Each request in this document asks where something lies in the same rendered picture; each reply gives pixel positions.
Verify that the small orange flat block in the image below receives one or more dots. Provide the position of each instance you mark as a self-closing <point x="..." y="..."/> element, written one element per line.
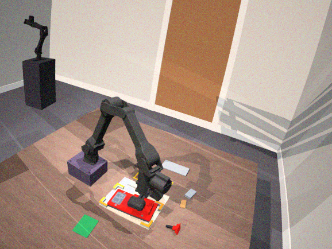
<point x="183" y="204"/>

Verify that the green rectangular mat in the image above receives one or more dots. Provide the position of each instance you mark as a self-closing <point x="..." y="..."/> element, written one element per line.
<point x="85" y="226"/>

